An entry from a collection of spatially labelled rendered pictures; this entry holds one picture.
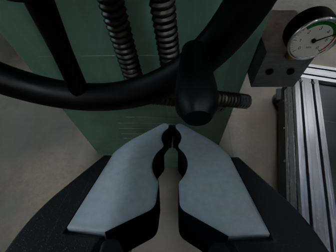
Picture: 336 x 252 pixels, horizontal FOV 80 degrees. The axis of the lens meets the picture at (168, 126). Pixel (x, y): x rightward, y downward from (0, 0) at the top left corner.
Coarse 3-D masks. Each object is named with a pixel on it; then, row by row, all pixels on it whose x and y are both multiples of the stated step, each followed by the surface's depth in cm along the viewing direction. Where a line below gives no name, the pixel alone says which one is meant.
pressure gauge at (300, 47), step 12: (300, 12) 26; (312, 12) 25; (324, 12) 25; (288, 24) 27; (300, 24) 25; (312, 24) 25; (324, 24) 25; (288, 36) 27; (300, 36) 26; (312, 36) 26; (324, 36) 26; (288, 48) 28; (300, 48) 28; (312, 48) 28; (324, 48) 28
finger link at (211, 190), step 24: (192, 144) 10; (216, 144) 10; (192, 168) 9; (216, 168) 9; (192, 192) 8; (216, 192) 8; (240, 192) 7; (192, 216) 7; (216, 216) 7; (240, 216) 7; (192, 240) 7; (216, 240) 6
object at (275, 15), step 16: (272, 16) 37; (288, 16) 36; (272, 32) 34; (256, 48) 36; (272, 48) 32; (256, 64) 36; (272, 64) 34; (288, 64) 34; (304, 64) 34; (256, 80) 37; (272, 80) 37; (288, 80) 37
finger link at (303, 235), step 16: (240, 160) 9; (240, 176) 8; (256, 176) 8; (256, 192) 7; (272, 192) 7; (272, 208) 7; (288, 208) 7; (272, 224) 6; (288, 224) 6; (304, 224) 6; (240, 240) 6; (256, 240) 6; (272, 240) 6; (288, 240) 6; (304, 240) 6; (320, 240) 6
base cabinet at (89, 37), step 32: (0, 0) 30; (64, 0) 29; (96, 0) 29; (128, 0) 29; (192, 0) 29; (0, 32) 34; (32, 32) 34; (96, 32) 34; (192, 32) 33; (256, 32) 33; (32, 64) 40; (96, 64) 39; (224, 64) 38; (96, 128) 60; (128, 128) 59; (192, 128) 58; (224, 128) 58
